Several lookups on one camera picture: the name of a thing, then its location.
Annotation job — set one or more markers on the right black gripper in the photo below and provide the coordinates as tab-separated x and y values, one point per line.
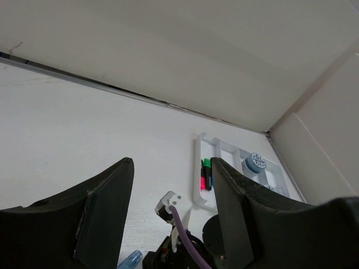
210	247

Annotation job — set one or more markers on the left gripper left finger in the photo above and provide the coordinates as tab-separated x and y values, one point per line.
81	227

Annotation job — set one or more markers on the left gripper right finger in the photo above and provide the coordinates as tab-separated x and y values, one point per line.
263	229

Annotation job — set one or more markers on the blue slime jar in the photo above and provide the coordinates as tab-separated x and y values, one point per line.
254	164
270	187

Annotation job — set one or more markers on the pink cap black highlighter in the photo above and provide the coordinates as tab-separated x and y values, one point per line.
202	177

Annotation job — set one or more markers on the green cap black highlighter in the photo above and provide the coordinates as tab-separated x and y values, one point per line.
207	174

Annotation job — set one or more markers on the blue translucent eraser case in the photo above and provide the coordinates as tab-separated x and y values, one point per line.
131	261

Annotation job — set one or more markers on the white divided organizer tray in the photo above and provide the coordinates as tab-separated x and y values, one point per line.
207	147

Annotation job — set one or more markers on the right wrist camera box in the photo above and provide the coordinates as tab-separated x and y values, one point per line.
174	209

